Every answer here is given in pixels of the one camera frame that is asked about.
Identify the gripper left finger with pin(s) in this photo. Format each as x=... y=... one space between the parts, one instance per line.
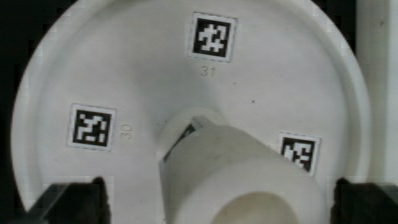
x=71 y=204

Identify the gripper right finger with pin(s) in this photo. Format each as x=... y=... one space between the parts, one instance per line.
x=364 y=203

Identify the white cylindrical table leg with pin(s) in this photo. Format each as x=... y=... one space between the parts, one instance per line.
x=231 y=183

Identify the white round table top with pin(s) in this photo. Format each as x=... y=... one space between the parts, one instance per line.
x=147 y=61

